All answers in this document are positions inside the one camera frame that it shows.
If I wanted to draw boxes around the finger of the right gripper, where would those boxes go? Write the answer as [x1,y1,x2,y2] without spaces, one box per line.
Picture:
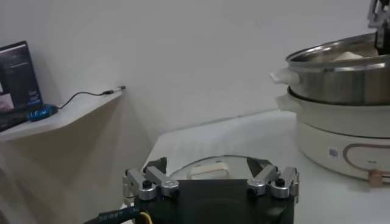
[367,0,390,56]

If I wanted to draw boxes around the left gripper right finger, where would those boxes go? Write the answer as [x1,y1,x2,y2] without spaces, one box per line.
[246,156,301,205]

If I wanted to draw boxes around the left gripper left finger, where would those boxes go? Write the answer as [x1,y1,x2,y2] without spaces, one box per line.
[121,156,181,208]

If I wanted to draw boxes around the white steamed baozi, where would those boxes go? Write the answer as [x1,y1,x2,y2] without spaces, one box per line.
[333,51,365,61]

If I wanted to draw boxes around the oval glass pot lid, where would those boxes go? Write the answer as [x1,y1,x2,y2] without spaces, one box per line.
[169,154,255,181]

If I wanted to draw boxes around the stainless steel steamer basket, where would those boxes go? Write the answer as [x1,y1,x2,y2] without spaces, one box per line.
[270,32,390,107]

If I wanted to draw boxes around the cream electric cooker base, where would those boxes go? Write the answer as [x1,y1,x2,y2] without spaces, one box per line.
[275,88,390,188]

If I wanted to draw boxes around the white side table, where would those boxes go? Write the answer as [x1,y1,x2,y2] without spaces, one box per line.
[0,89,124,144]

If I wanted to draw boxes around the blue computer mouse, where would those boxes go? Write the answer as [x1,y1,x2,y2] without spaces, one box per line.
[26,103,59,122]

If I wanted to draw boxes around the black laptop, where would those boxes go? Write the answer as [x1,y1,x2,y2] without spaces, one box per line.
[0,40,43,132]

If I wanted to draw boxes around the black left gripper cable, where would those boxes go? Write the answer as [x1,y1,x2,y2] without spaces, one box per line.
[82,206,153,224]

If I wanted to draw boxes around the black adapter cable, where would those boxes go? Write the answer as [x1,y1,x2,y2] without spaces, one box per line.
[57,85,126,110]

